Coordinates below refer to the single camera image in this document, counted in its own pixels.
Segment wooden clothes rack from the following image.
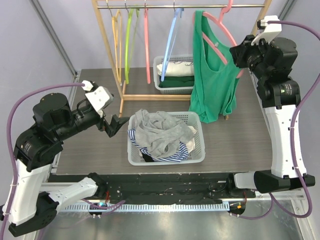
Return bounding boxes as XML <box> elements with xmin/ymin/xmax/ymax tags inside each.
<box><xmin>92</xmin><ymin>0</ymin><xmax>272</xmax><ymax>117</ymax></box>

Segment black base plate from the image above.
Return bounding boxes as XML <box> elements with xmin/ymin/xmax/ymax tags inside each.
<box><xmin>47</xmin><ymin>172</ymin><xmax>258</xmax><ymax>205</ymax></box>

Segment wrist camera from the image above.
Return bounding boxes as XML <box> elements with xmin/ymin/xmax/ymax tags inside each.
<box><xmin>251</xmin><ymin>15</ymin><xmax>282</xmax><ymax>46</ymax></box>
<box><xmin>82</xmin><ymin>80</ymin><xmax>114</xmax><ymax>118</ymax></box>

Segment blue plastic hanger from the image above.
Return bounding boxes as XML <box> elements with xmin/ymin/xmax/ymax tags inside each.
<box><xmin>160</xmin><ymin>8</ymin><xmax>184</xmax><ymax>82</ymax></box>

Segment green tank top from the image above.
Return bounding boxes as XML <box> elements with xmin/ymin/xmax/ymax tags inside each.
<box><xmin>189</xmin><ymin>10</ymin><xmax>240</xmax><ymax>124</ymax></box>

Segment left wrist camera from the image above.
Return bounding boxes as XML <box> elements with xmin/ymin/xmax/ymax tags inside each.
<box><xmin>82</xmin><ymin>80</ymin><xmax>114</xmax><ymax>118</ymax></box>

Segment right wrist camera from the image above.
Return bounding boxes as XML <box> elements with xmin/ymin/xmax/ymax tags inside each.
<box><xmin>251</xmin><ymin>15</ymin><xmax>282</xmax><ymax>46</ymax></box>

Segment yellow plastic hanger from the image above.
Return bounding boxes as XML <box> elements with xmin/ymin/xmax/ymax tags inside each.
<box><xmin>111</xmin><ymin>10</ymin><xmax>122</xmax><ymax>86</ymax></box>

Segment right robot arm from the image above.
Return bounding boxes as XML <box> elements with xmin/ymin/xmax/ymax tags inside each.
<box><xmin>225</xmin><ymin>35</ymin><xmax>316</xmax><ymax>198</ymax></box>

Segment grey tank top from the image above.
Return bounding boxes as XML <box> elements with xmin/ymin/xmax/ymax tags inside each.
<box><xmin>133</xmin><ymin>109</ymin><xmax>194</xmax><ymax>159</ymax></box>

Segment white slotted cable duct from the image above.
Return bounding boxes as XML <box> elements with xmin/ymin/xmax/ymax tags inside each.
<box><xmin>61</xmin><ymin>201</ymin><xmax>230</xmax><ymax>213</ymax></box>

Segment blue white striped tank top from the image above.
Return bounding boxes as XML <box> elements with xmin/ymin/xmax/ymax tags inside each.
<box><xmin>127</xmin><ymin>128</ymin><xmax>189</xmax><ymax>163</ymax></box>

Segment lime green hanger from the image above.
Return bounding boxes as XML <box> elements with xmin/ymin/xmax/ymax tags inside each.
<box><xmin>124</xmin><ymin>8</ymin><xmax>140</xmax><ymax>85</ymax></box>

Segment white plastic laundry basket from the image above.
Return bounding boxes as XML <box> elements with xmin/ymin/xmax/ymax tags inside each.
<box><xmin>127</xmin><ymin>111</ymin><xmax>206</xmax><ymax>166</ymax></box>

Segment black tank top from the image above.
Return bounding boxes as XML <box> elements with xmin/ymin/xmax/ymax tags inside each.
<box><xmin>142</xmin><ymin>153</ymin><xmax>154</xmax><ymax>163</ymax></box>

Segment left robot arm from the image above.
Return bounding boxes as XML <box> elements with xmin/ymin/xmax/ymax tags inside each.
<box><xmin>1</xmin><ymin>91</ymin><xmax>129</xmax><ymax>237</ymax></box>

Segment dark green folded cloth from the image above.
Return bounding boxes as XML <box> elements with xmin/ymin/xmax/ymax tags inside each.
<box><xmin>159</xmin><ymin>76</ymin><xmax>195</xmax><ymax>88</ymax></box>

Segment white cloth in back basket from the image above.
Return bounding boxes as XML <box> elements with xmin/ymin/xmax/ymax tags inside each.
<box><xmin>164</xmin><ymin>61</ymin><xmax>195</xmax><ymax>77</ymax></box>

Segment pink hanger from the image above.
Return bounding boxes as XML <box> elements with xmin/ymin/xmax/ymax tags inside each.
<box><xmin>192</xmin><ymin>0</ymin><xmax>237</xmax><ymax>65</ymax></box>
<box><xmin>143</xmin><ymin>8</ymin><xmax>151</xmax><ymax>84</ymax></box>

